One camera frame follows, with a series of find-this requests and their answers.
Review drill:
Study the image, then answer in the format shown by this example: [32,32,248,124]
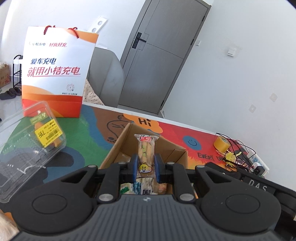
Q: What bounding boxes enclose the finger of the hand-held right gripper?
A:
[206,162,244,180]

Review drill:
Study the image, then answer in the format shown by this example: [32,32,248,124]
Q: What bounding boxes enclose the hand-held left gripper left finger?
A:
[60,153,139,206]

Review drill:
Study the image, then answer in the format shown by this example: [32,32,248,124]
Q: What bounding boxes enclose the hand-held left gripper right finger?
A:
[154,153,232,203]

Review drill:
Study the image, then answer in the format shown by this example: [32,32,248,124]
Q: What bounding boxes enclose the bread stick packet cartoon print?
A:
[134,134,160,179]

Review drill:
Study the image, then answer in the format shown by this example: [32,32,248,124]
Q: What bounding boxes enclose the yellow crumpled wrapper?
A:
[223,151,236,163]

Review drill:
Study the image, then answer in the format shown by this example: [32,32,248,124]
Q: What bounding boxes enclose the white power strip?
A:
[245,153,270,176]

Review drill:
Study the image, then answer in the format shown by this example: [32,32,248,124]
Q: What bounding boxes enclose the yellow tape roll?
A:
[213,136,230,153]

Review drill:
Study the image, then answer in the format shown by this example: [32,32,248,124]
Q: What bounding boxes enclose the colourful cartoon table mat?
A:
[0,103,269,202]

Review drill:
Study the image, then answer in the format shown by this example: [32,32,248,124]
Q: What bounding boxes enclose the dotted beige pillow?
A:
[83,79,104,105]

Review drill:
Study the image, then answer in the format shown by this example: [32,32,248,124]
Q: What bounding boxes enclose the grey chair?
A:
[87,47,125,108]

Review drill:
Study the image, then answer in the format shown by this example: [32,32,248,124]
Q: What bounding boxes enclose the grey door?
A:
[117,0,211,116]

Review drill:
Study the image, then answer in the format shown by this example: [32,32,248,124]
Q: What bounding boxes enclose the clear plastic clamshell container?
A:
[0,101,67,204]

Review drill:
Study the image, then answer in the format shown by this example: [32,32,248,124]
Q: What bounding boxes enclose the white and orange paper bag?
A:
[21,25,100,118]

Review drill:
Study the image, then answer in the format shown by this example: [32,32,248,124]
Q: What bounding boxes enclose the black shoe rack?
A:
[13,54,23,90]

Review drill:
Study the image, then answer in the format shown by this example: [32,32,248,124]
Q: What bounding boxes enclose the brown cardboard box with bag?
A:
[0,64,11,88]

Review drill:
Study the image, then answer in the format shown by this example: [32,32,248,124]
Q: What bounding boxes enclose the black cables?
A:
[216,133,257,171]

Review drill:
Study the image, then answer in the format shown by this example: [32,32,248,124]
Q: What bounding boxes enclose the black door handle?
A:
[132,32,148,49]

